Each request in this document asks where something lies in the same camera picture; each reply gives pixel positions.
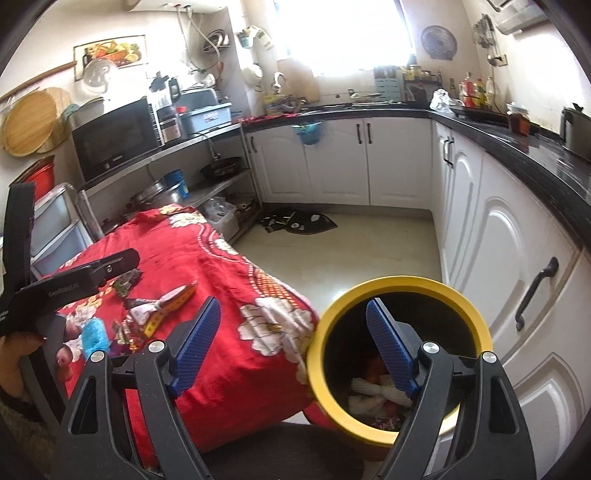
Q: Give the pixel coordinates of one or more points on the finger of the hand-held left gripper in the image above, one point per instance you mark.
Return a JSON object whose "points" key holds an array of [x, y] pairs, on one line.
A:
{"points": [[108, 267], [21, 230]]}

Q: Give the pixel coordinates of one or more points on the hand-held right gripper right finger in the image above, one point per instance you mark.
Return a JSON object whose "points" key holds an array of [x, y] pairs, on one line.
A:
{"points": [[388, 350]]}

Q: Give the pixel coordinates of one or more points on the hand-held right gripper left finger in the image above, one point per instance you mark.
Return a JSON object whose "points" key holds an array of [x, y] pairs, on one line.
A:
{"points": [[198, 341]]}

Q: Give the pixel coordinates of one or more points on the red plastic wrapper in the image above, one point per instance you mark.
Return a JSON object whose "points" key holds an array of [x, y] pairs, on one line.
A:
{"points": [[376, 367]]}

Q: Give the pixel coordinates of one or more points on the dark candy wrapper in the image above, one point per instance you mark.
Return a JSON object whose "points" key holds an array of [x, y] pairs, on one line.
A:
{"points": [[127, 280], [122, 332]]}

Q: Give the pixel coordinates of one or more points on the white tissue paper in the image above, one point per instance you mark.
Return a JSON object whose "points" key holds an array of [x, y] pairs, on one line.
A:
{"points": [[374, 392]]}

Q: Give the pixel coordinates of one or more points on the yellow striped wrapper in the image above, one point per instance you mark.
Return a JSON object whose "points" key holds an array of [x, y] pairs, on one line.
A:
{"points": [[178, 300]]}

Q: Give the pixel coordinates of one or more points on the teal fuzzy cloth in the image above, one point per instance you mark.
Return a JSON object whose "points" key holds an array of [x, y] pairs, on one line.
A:
{"points": [[96, 337]]}

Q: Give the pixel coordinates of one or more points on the purple snack wrapper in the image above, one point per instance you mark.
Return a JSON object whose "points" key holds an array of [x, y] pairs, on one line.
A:
{"points": [[388, 422]]}

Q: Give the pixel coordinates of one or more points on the yellow rim trash bin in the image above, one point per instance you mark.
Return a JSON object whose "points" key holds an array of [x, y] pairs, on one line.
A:
{"points": [[344, 422]]}

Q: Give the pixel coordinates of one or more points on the person's left hand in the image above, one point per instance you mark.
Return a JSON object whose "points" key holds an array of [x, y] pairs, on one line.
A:
{"points": [[62, 360]]}

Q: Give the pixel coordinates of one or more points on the grey plastic drawer unit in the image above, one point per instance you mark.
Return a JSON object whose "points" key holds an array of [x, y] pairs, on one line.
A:
{"points": [[55, 226]]}

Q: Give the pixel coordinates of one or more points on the red floral blanket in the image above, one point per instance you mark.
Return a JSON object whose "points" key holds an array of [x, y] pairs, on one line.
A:
{"points": [[240, 360]]}

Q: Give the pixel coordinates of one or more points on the red plastic bucket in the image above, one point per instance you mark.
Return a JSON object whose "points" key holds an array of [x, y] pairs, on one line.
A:
{"points": [[41, 177]]}

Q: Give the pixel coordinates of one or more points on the steel pot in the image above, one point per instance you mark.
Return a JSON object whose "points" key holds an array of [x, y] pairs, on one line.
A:
{"points": [[147, 194]]}

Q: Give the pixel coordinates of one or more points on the blue can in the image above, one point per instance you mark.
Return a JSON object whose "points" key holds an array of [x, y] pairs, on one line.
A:
{"points": [[178, 184]]}

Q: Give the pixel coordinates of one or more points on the round wooden cutting board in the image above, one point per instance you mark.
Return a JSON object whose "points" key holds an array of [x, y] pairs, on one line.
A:
{"points": [[32, 122]]}

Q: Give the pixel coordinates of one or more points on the clear plastic container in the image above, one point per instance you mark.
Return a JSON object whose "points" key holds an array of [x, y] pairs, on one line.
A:
{"points": [[221, 217]]}

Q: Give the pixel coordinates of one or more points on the teal plastic basket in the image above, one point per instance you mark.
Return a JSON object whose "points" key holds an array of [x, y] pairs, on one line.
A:
{"points": [[71, 113]]}

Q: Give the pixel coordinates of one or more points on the black microwave oven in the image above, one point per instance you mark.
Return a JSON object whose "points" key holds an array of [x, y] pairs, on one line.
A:
{"points": [[115, 138]]}

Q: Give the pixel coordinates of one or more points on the dark floor mat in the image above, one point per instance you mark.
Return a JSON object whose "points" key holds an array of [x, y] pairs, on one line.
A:
{"points": [[309, 224]]}

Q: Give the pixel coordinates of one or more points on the black frying pan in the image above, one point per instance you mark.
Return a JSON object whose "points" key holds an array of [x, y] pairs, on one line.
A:
{"points": [[221, 168]]}

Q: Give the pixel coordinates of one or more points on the black blender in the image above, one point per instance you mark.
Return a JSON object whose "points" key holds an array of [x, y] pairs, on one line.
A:
{"points": [[166, 120]]}

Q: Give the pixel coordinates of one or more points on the steel shelf rack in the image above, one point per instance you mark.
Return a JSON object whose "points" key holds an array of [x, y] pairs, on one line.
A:
{"points": [[203, 138]]}

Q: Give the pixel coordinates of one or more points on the glass pot lid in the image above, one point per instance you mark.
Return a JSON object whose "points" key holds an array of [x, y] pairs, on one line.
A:
{"points": [[99, 74]]}

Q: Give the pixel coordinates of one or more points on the grey plastic storage box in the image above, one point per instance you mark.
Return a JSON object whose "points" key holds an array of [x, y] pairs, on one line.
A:
{"points": [[205, 117]]}

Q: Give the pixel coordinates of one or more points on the red cloth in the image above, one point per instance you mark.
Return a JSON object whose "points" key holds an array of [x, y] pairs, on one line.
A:
{"points": [[258, 120]]}

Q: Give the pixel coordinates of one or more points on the blue hanging bin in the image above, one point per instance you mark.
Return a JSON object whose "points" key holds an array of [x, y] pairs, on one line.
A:
{"points": [[308, 134]]}

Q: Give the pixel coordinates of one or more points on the black stone countertop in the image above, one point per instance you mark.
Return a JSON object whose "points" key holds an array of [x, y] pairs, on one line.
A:
{"points": [[531, 152]]}

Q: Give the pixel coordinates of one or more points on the steel faucet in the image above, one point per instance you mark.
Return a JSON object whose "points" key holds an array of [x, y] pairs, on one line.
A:
{"points": [[278, 83]]}

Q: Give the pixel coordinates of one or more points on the black stove tray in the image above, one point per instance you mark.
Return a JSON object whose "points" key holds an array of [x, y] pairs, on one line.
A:
{"points": [[475, 113]]}

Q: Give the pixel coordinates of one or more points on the clear plastic bag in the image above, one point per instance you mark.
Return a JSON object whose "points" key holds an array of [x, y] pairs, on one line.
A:
{"points": [[441, 101]]}

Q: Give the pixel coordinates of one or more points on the brown jar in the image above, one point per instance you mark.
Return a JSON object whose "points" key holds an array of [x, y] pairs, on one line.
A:
{"points": [[518, 122]]}

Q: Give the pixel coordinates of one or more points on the black spice rack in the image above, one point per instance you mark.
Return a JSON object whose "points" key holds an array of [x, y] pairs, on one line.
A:
{"points": [[418, 87]]}

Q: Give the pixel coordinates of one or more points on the grey knife block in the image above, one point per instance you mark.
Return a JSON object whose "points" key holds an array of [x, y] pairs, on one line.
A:
{"points": [[385, 85]]}

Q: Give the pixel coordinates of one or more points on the pale wooden chopping board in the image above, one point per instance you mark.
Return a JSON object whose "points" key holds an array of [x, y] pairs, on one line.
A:
{"points": [[298, 81]]}

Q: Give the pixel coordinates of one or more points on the white water heater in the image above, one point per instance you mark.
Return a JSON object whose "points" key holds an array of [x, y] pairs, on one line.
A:
{"points": [[175, 3]]}

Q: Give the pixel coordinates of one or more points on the red sauce bottle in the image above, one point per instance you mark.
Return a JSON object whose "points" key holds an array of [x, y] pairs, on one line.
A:
{"points": [[468, 90]]}

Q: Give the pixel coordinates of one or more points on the grey kettle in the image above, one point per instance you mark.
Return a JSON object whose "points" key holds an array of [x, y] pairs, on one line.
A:
{"points": [[577, 134]]}

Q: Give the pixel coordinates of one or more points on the kitchen window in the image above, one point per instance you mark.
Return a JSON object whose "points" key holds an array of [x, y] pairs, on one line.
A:
{"points": [[341, 32]]}

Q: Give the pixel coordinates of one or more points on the hanging utensil rack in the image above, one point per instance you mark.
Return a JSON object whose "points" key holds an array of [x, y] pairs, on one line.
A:
{"points": [[485, 32]]}

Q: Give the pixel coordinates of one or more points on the steel range hood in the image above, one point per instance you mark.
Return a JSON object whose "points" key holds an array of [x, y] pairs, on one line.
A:
{"points": [[521, 18]]}

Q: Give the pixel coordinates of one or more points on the fruit wall poster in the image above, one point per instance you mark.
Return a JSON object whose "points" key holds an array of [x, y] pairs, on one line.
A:
{"points": [[115, 50]]}

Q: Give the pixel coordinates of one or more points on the wall utensil holder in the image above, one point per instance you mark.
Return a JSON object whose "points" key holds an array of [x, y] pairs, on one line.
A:
{"points": [[254, 37]]}

